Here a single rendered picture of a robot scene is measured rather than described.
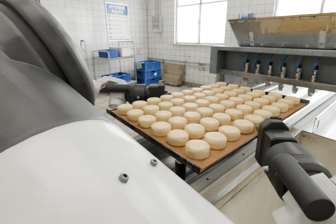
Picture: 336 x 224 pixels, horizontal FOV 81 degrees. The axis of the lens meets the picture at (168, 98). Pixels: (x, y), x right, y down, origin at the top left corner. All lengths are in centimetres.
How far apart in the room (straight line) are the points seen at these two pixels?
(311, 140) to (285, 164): 71
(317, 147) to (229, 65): 59
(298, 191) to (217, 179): 25
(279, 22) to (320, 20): 15
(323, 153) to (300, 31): 52
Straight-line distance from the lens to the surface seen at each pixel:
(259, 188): 80
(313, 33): 105
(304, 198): 32
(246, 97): 78
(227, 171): 57
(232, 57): 124
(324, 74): 107
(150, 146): 74
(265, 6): 439
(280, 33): 109
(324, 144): 106
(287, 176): 35
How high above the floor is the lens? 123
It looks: 17 degrees down
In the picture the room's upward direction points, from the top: straight up
